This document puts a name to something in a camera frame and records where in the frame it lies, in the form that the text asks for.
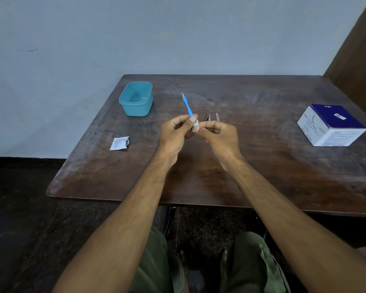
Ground person's right hand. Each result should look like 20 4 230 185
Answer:
198 120 245 163

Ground person's left hand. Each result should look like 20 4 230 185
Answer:
157 114 199 162

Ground blue handled scalpel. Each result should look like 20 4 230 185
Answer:
181 93 195 118

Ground person's right forearm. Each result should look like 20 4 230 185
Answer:
221 154 366 293

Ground person's left forearm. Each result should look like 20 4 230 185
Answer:
51 151 179 293

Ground teal plastic container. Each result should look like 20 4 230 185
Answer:
119 81 154 117

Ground torn white wipe packet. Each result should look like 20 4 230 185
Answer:
110 136 130 151

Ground dark metal table leg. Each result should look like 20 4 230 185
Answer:
164 206 180 250

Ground white and blue box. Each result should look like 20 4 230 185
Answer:
297 104 366 147

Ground person's green trousers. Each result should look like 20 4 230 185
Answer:
129 225 292 293

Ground brown wooden door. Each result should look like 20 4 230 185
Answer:
323 0 366 124

